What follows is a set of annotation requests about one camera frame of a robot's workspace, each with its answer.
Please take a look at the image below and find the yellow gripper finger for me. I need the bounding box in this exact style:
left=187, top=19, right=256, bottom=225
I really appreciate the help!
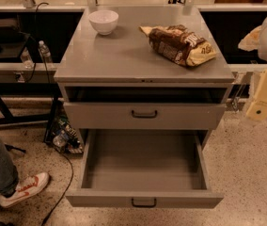
left=238, top=26, right=261, bottom=52

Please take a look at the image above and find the grey drawer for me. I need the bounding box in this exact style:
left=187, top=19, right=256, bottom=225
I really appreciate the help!
left=66, top=130, right=223, bottom=208
left=64, top=103, right=225, bottom=130

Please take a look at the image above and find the grey drawer cabinet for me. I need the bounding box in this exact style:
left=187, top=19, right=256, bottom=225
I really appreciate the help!
left=55, top=6, right=233, bottom=143

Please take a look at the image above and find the grey top drawer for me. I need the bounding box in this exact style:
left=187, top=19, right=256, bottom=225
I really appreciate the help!
left=64, top=103, right=225, bottom=130

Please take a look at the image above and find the brown yellow snack bag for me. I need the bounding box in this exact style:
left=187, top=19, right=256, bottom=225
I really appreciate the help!
left=139, top=24, right=217, bottom=67

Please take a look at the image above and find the white bowl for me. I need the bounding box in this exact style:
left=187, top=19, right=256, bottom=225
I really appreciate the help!
left=88, top=10, right=118, bottom=35

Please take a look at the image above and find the clear water bottle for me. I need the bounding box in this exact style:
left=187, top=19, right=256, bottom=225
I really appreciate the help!
left=39, top=40, right=53, bottom=65

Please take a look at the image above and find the colourful snack packages pile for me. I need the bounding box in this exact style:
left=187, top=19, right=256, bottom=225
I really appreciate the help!
left=52, top=117, right=83, bottom=154

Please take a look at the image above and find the black metal stand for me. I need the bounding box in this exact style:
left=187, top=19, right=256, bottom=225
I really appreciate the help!
left=0, top=73, right=59, bottom=127

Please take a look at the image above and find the white red sneaker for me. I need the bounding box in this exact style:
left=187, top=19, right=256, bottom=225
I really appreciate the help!
left=0, top=172, right=50, bottom=208

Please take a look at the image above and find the black floor cable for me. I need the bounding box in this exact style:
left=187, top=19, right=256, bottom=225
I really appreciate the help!
left=40, top=148, right=75, bottom=226

